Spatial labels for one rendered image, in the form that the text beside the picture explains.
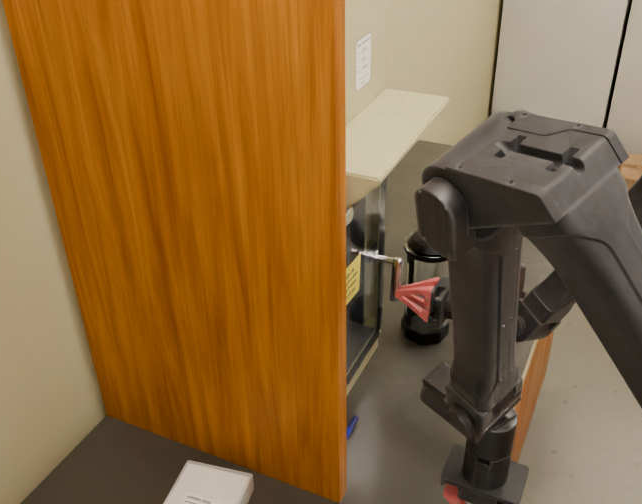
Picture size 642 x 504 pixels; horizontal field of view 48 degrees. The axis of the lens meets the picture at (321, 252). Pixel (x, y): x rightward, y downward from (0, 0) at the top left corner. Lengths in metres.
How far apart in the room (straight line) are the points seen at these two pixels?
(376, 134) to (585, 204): 0.63
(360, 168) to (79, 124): 0.40
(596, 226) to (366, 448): 0.92
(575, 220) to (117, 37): 0.67
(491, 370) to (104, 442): 0.86
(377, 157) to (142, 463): 0.70
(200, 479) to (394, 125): 0.66
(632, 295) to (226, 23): 0.56
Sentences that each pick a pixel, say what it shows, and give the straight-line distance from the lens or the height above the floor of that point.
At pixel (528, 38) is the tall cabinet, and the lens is 4.13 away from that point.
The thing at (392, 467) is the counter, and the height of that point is 0.94.
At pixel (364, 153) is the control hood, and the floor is 1.51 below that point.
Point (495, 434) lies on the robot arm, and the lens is 0.92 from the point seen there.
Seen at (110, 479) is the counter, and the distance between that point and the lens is 1.37.
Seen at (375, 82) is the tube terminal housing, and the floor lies 1.53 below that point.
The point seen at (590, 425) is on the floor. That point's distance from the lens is 2.84.
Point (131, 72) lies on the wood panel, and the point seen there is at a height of 1.64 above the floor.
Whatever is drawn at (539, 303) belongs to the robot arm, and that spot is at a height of 1.22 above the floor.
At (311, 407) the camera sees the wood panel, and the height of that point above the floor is 1.14.
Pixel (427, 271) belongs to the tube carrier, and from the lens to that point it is 1.46.
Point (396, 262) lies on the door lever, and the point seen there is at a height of 1.20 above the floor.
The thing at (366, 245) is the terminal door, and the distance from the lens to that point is 1.30.
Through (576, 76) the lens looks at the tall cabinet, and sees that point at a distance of 4.15.
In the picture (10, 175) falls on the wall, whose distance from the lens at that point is 1.19.
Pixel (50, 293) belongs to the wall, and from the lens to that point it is 1.31.
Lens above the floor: 1.95
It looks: 33 degrees down
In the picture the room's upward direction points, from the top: 1 degrees counter-clockwise
